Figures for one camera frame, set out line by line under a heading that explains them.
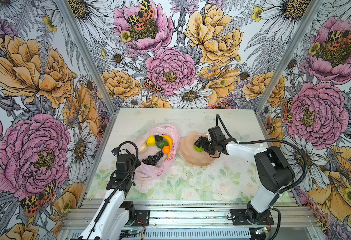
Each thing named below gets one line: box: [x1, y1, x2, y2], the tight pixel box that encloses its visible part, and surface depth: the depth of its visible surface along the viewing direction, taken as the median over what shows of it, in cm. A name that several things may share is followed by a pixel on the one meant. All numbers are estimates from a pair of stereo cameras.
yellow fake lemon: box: [146, 135, 156, 147], surface depth 101 cm
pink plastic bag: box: [133, 123, 181, 181], surface depth 91 cm
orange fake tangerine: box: [162, 145, 170, 155], surface depth 96 cm
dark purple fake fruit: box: [155, 134, 164, 142], surface depth 102 cm
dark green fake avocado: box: [156, 139, 168, 149], surface depth 99 cm
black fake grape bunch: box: [142, 149, 164, 166], surface depth 93 cm
